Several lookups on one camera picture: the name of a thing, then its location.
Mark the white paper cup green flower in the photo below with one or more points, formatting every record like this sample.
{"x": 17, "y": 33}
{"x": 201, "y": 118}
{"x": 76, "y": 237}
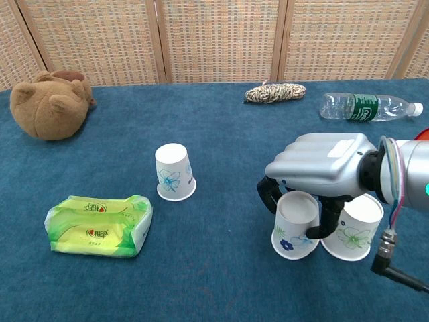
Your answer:
{"x": 355, "y": 231}

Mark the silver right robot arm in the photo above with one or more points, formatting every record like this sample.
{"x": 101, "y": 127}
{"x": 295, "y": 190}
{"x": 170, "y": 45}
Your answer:
{"x": 405, "y": 174}

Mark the brown plush toy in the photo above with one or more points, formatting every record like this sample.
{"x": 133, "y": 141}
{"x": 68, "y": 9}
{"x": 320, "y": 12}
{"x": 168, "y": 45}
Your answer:
{"x": 43, "y": 107}

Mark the woven folding screen panel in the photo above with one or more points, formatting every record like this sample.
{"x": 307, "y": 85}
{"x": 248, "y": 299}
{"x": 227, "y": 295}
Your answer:
{"x": 94, "y": 40}
{"x": 221, "y": 40}
{"x": 419, "y": 57}
{"x": 13, "y": 50}
{"x": 342, "y": 40}

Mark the clear plastic bottle green label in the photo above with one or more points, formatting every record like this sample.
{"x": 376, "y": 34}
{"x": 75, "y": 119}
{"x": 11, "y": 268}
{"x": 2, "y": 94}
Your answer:
{"x": 362, "y": 107}

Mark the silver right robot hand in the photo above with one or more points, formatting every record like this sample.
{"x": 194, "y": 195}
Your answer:
{"x": 321, "y": 164}

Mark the green tissue pack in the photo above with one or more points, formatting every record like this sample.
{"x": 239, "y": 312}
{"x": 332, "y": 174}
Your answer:
{"x": 97, "y": 231}

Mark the white paper cup blue flowers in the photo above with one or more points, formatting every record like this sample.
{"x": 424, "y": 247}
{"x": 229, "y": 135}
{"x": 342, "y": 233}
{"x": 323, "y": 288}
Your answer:
{"x": 291, "y": 228}
{"x": 174, "y": 174}

